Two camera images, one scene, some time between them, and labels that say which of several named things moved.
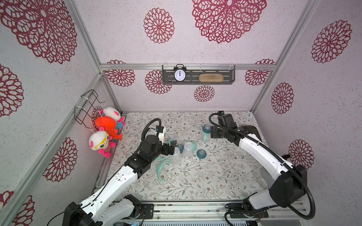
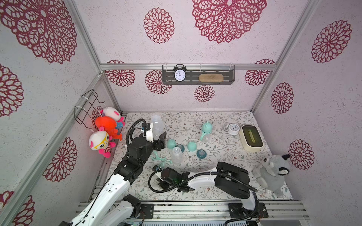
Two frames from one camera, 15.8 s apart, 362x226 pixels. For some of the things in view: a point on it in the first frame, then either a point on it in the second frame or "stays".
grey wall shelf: [193, 72] stays
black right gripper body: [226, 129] → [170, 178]
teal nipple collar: [181, 147] stays
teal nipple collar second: [201, 154] stays
